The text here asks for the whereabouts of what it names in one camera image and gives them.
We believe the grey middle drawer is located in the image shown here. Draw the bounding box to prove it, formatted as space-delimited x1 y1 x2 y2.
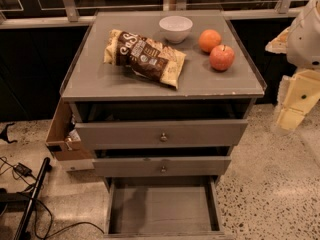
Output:
93 156 231 177

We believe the grey drawer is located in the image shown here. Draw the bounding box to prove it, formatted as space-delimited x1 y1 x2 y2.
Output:
105 176 234 240
76 119 247 150
93 156 231 177

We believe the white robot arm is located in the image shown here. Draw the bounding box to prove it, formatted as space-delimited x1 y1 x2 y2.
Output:
265 0 320 131

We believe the white ceramic bowl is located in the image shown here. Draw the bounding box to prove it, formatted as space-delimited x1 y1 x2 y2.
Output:
159 16 193 43

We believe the grey bottom drawer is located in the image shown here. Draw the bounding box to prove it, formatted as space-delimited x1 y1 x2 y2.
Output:
105 176 234 240

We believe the cardboard box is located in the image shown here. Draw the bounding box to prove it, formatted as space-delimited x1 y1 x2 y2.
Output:
46 99 92 161

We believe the orange fruit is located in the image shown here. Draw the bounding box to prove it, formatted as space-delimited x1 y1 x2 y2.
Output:
198 29 222 53

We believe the metal window railing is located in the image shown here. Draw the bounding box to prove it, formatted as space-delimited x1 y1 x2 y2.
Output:
0 0 310 29

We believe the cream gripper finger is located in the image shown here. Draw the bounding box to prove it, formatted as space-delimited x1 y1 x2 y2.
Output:
265 28 289 54
276 109 305 130

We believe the brown chip bag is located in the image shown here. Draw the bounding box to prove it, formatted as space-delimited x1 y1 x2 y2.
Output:
104 29 186 88

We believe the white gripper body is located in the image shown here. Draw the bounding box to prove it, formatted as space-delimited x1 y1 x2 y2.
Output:
283 70 320 114

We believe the black power adapter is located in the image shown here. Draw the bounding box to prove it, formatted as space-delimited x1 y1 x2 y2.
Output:
14 163 32 177

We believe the grey drawer cabinet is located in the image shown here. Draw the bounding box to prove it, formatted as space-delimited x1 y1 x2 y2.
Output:
61 10 266 182

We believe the black floor cable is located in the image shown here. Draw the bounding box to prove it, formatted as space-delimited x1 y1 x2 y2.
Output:
0 156 105 240

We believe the red apple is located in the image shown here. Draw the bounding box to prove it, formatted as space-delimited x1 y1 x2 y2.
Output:
209 45 235 71

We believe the black stand leg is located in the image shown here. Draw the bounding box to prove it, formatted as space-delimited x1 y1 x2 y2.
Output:
13 157 50 240

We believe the grey top drawer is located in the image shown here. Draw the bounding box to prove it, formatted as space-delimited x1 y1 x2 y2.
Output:
76 119 247 150

